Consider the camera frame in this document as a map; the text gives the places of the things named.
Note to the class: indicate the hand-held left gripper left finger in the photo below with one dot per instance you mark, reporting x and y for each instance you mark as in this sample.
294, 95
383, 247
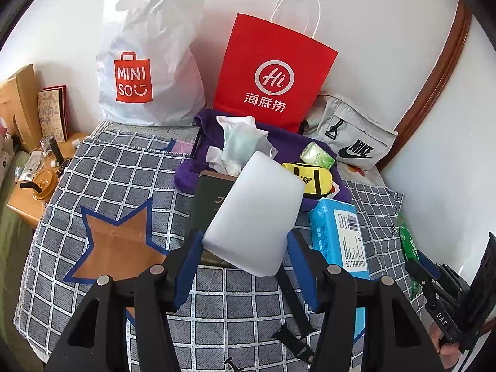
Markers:
186, 279

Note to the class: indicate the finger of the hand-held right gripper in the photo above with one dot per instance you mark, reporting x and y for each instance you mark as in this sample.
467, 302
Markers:
424, 271

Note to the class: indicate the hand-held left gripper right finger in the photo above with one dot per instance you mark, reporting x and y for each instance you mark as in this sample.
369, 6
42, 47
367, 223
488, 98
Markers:
306, 275

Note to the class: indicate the green plastic packet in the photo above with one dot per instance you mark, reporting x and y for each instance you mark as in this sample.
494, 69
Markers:
407, 240

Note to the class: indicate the white plastic box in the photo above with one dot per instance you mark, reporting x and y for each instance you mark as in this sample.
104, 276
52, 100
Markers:
252, 217

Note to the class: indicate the green tissue packet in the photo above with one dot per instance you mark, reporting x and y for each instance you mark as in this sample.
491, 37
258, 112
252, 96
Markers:
316, 155

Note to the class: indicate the white sock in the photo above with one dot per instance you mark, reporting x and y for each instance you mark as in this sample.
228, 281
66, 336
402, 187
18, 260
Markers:
232, 121

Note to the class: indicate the person's right hand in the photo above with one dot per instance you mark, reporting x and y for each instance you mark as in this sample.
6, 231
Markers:
449, 358

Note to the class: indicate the blue wipes pack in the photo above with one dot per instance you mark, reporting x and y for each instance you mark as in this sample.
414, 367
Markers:
329, 224

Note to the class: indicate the dark hardcover book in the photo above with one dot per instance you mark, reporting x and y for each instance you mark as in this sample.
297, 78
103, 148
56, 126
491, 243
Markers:
209, 205

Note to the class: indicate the yellow zip pouch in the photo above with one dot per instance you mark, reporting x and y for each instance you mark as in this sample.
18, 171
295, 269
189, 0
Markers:
310, 172

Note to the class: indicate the printed bed sheet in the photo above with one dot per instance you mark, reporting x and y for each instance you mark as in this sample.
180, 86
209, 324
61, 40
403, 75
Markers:
364, 174

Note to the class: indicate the grey checked blanket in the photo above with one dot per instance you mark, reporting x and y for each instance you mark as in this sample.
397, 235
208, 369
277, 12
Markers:
116, 170

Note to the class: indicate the purple towel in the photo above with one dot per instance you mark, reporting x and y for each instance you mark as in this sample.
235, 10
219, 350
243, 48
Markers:
286, 139

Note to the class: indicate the mint green sock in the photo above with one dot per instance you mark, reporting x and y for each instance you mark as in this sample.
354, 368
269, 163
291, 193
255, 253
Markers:
244, 139

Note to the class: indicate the grey waist bag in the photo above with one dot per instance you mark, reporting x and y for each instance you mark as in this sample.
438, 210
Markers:
360, 128

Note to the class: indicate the olive green cloth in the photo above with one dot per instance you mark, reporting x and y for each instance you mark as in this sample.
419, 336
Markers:
11, 279

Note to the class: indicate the wooden nightstand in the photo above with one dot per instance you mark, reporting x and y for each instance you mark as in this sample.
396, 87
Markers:
23, 205

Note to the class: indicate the black bottle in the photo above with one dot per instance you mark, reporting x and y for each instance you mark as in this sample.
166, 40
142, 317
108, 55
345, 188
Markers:
56, 149

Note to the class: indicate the doodle cover notebook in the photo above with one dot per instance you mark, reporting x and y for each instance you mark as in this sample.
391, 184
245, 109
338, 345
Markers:
52, 114

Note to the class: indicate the red paper bag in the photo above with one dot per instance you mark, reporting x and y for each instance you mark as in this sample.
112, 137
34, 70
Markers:
271, 46

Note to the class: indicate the wooden board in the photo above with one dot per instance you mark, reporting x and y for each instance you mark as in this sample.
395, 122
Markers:
19, 100

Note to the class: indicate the white plastic shopping bag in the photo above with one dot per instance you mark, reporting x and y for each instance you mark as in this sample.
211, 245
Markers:
155, 27

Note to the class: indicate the brown wooden door frame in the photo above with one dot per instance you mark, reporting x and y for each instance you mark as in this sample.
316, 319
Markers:
445, 77

